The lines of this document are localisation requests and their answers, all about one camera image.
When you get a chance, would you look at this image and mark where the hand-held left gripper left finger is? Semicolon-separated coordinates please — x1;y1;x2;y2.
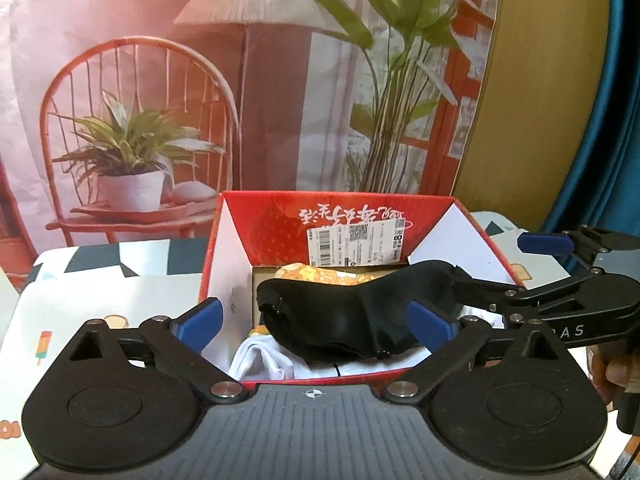
69;297;251;406

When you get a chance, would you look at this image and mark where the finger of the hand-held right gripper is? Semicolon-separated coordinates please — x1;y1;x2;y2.
451;269;640;322
517;224;640;273

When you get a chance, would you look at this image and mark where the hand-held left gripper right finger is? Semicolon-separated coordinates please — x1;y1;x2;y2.
382;300;557;406

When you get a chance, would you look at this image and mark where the black eye mask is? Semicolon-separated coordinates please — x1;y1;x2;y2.
255;260;472;366

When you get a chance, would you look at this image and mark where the orange floral oven mitt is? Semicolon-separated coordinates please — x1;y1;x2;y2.
250;261;407;339

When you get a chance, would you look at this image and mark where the red strawberry print cardboard box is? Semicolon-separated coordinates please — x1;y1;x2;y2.
200;190;527;386

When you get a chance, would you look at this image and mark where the person's right hand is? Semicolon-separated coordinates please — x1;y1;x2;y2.
586;347;635;390

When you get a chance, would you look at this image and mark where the blue curtain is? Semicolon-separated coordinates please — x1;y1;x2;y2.
541;0;640;241

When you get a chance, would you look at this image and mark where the wall poster with plants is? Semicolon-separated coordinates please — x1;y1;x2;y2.
0;0;503;293

